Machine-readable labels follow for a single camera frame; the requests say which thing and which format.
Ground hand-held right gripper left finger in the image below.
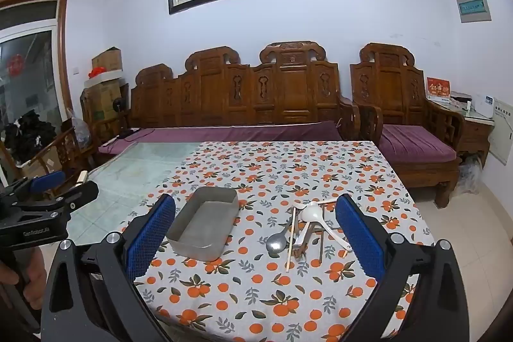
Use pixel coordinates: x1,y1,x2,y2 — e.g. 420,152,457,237
40,194,177,342

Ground metal spoon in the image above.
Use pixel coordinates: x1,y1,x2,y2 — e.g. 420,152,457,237
265,207,297,258

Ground white deep soup spoon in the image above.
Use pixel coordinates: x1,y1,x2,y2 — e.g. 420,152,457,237
301,202,353,251

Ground wooden chair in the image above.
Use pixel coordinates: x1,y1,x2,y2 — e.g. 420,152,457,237
24,128,91,198

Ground wooden side cabinet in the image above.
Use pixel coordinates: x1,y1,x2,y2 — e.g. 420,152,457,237
427,97,495,166

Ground red desk calendar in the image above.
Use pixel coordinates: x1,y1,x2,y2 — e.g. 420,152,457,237
426,77,451,101

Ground red paper decoration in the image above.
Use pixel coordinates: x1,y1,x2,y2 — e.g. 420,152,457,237
6,54,27,76

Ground white blue box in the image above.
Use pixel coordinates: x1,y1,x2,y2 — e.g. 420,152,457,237
473,94,498,114

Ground carved wooden armchair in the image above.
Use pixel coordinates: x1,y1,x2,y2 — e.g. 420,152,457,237
350,43,466,208

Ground cream panel board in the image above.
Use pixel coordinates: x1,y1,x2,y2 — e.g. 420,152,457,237
491,97,513,166

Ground grey wall distribution box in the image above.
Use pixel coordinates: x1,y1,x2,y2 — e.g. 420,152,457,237
456,0,492,23

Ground rectangular metal tray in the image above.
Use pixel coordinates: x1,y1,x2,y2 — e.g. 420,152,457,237
166,187,240,262

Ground small cardboard box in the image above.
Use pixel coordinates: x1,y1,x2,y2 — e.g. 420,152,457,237
91,47,123,74

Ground person's left hand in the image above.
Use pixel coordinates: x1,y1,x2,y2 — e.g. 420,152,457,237
0,260,48,306

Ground short purple seat cushion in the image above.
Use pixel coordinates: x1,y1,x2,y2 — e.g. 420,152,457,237
379,125,458,165

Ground wooden frame glass door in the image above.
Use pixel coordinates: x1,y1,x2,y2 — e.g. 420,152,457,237
0,0,75,182

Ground long purple seat cushion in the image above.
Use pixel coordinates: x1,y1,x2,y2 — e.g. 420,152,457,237
98,121,343,155

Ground clear plastic bag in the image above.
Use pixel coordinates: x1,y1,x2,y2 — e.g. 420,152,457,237
66,107,91,150
457,154,482,195

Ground orange print tablecloth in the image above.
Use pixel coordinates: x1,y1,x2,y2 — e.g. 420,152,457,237
120,141,435,342

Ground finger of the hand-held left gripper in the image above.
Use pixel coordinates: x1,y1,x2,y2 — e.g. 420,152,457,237
0,171,67,206
8,180,99,224

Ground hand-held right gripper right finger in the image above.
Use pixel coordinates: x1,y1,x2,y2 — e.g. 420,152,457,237
334,195,469,342

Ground black clothes pile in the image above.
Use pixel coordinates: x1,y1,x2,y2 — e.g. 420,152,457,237
4,112,57,166

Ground white plastic spoon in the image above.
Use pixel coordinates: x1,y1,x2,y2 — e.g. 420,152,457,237
296,221,314,247

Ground carved wooden sofa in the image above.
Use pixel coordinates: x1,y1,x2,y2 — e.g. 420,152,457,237
90,41,363,166

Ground large cardboard box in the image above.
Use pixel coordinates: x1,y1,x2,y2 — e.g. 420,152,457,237
84,79,129,122

